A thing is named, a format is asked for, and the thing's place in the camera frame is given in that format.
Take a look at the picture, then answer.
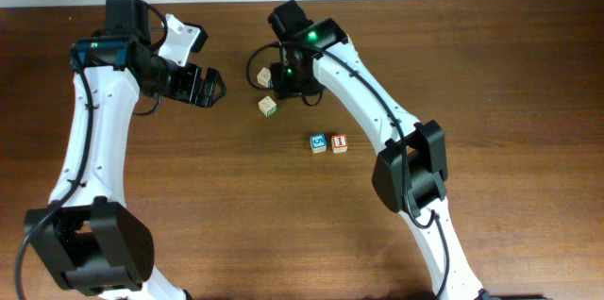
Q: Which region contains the wooden block green N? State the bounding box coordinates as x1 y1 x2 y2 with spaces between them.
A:
258 96 277 117

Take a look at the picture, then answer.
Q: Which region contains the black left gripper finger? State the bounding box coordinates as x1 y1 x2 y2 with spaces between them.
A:
201 67 227 97
196 88 226 108

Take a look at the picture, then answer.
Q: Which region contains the wooden block blue 5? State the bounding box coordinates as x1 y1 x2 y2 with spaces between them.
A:
310 134 327 154

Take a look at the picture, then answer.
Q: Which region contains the wooden block red I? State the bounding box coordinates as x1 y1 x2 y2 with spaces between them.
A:
331 134 348 154

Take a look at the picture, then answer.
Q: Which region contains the wooden block blue side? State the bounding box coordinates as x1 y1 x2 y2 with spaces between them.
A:
257 67 273 89

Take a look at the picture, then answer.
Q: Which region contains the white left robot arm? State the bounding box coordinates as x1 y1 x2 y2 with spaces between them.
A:
24 0 227 299

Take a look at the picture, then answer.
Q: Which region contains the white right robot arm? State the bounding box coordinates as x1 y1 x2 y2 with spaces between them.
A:
268 0 487 299

